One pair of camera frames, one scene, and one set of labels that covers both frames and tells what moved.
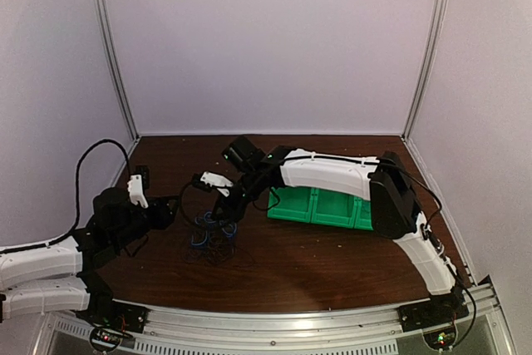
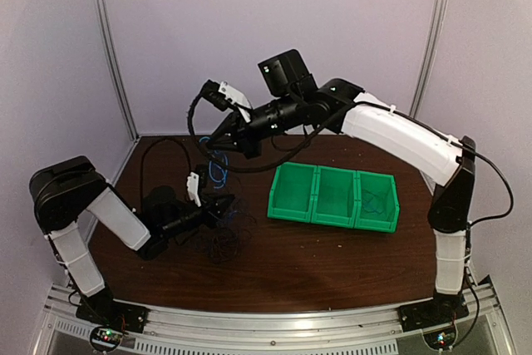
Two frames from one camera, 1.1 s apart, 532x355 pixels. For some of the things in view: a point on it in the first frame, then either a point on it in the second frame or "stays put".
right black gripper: (233, 210) → (243, 140)
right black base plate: (440, 311) stays put
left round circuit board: (104, 337) stays put
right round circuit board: (440, 339) stays put
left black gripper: (162, 218) → (214, 213)
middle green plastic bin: (332, 208) stays put
